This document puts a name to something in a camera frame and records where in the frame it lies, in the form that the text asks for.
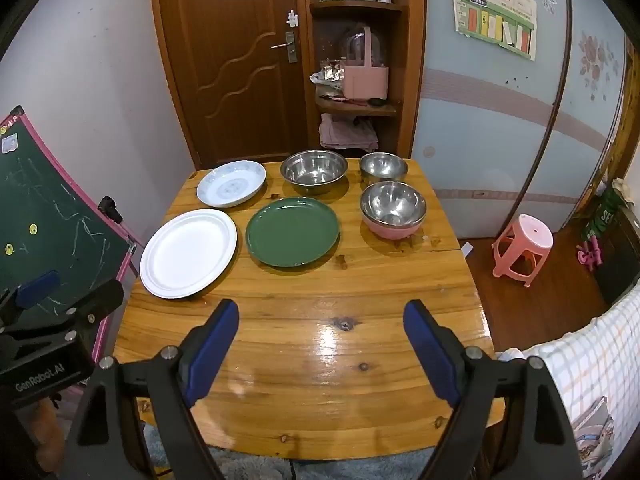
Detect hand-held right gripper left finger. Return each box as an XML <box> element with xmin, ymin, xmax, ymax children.
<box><xmin>62</xmin><ymin>298</ymin><xmax>240</xmax><ymax>480</ymax></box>

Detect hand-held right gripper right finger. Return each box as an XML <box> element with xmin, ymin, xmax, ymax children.
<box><xmin>403</xmin><ymin>300</ymin><xmax>583</xmax><ymax>480</ymax></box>

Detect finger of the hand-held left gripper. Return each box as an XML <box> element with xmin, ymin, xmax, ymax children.
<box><xmin>0</xmin><ymin>270</ymin><xmax>61</xmax><ymax>332</ymax></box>
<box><xmin>50</xmin><ymin>279</ymin><xmax>125</xmax><ymax>342</ymax></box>

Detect white plate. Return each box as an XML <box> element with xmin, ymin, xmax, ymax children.
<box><xmin>140</xmin><ymin>208</ymin><xmax>238</xmax><ymax>300</ymax></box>

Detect green plate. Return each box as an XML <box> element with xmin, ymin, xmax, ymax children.
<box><xmin>245</xmin><ymin>197</ymin><xmax>341</xmax><ymax>268</ymax></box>

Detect pink steel-lined bowl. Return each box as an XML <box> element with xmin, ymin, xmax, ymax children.
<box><xmin>360</xmin><ymin>181</ymin><xmax>427</xmax><ymax>239</ymax></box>

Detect floral pale blue plate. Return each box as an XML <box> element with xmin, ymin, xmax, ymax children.
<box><xmin>196</xmin><ymin>160</ymin><xmax>267</xmax><ymax>209</ymax></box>

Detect small steel bowl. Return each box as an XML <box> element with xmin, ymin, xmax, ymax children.
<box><xmin>359</xmin><ymin>152</ymin><xmax>408</xmax><ymax>186</ymax></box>

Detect large steel bowl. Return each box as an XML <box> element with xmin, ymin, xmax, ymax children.
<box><xmin>280</xmin><ymin>149</ymin><xmax>349</xmax><ymax>196</ymax></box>

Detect pink plastic stool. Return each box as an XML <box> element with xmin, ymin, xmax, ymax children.
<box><xmin>492</xmin><ymin>214</ymin><xmax>554</xmax><ymax>288</ymax></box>

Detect checkered blanket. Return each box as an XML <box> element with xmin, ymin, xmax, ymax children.
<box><xmin>500</xmin><ymin>292</ymin><xmax>640</xmax><ymax>480</ymax></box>

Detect pink toy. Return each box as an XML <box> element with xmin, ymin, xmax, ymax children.
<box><xmin>576</xmin><ymin>240</ymin><xmax>601</xmax><ymax>271</ymax></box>

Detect dark wooden cabinet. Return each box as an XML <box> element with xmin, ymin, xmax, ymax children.
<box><xmin>595</xmin><ymin>205</ymin><xmax>640</xmax><ymax>306</ymax></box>

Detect green bag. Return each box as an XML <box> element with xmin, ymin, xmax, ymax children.
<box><xmin>580</xmin><ymin>187</ymin><xmax>626</xmax><ymax>246</ymax></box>

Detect glass sliding wardrobe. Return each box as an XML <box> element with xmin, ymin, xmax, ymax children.
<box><xmin>412</xmin><ymin>0</ymin><xmax>631</xmax><ymax>241</ymax></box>

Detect folded pink cloth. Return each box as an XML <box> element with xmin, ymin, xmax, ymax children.
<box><xmin>319</xmin><ymin>113</ymin><xmax>379</xmax><ymax>152</ymax></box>

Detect pink basket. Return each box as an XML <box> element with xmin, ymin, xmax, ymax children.
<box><xmin>342</xmin><ymin>25</ymin><xmax>390</xmax><ymax>102</ymax></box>

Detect brown wooden door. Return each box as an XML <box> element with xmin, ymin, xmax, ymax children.
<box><xmin>150</xmin><ymin>0</ymin><xmax>311</xmax><ymax>168</ymax></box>

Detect crinkled foil wrappers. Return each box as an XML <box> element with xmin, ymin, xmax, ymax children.
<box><xmin>310</xmin><ymin>60</ymin><xmax>346</xmax><ymax>86</ymax></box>

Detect clear glass dome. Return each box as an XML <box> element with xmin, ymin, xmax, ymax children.
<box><xmin>341</xmin><ymin>27</ymin><xmax>388</xmax><ymax>68</ymax></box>

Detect wooden corner shelf unit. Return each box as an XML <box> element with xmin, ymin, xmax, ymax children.
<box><xmin>295</xmin><ymin>0</ymin><xmax>426</xmax><ymax>161</ymax></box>

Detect green chalkboard with pink frame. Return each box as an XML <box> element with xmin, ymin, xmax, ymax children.
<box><xmin>0</xmin><ymin>106</ymin><xmax>143</xmax><ymax>361</ymax></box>

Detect metal door handle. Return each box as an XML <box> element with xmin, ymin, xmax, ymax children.
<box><xmin>270</xmin><ymin>31</ymin><xmax>298</xmax><ymax>64</ymax></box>

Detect wall poster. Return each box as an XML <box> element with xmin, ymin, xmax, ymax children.
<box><xmin>448</xmin><ymin>0</ymin><xmax>538</xmax><ymax>61</ymax></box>

